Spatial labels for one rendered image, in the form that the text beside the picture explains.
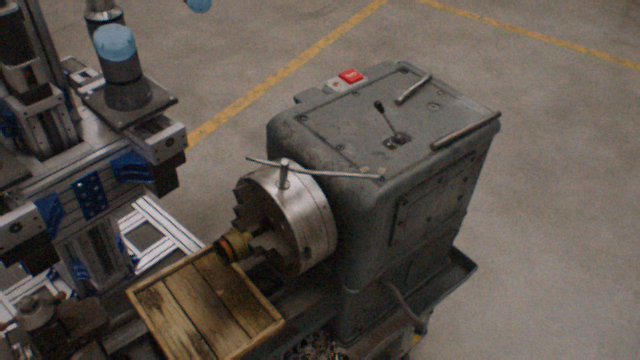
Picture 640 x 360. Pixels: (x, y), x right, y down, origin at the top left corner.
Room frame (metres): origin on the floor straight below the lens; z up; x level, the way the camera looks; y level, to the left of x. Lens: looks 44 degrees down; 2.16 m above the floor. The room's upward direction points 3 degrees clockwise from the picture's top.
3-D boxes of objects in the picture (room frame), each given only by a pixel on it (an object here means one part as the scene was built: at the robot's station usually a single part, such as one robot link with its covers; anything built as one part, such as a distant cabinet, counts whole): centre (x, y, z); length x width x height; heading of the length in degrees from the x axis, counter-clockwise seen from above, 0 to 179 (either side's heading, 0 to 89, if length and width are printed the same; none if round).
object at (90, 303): (0.60, 0.60, 0.99); 0.20 x 0.10 x 0.05; 132
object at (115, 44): (1.36, 0.64, 1.33); 0.13 x 0.12 x 0.14; 29
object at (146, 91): (1.36, 0.64, 1.21); 0.15 x 0.15 x 0.10
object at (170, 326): (0.76, 0.30, 0.89); 0.36 x 0.30 x 0.04; 42
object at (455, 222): (1.22, -0.18, 0.43); 0.60 x 0.48 x 0.86; 132
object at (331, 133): (1.22, -0.19, 1.06); 0.59 x 0.48 x 0.39; 132
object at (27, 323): (0.58, 0.62, 1.13); 0.08 x 0.08 x 0.03
